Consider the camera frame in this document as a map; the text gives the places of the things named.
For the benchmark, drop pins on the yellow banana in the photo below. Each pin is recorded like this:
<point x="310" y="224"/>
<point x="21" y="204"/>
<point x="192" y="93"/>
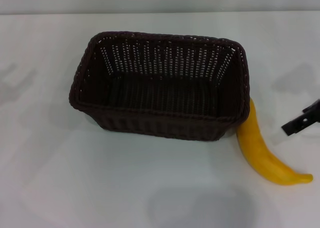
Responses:
<point x="252" y="143"/>

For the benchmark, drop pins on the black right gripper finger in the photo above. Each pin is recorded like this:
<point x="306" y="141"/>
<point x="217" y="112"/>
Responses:
<point x="312" y="105"/>
<point x="297" y="124"/>

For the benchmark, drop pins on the dark brown woven basket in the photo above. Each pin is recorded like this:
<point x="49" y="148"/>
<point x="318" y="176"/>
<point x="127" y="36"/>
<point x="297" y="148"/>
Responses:
<point x="162" y="128"/>

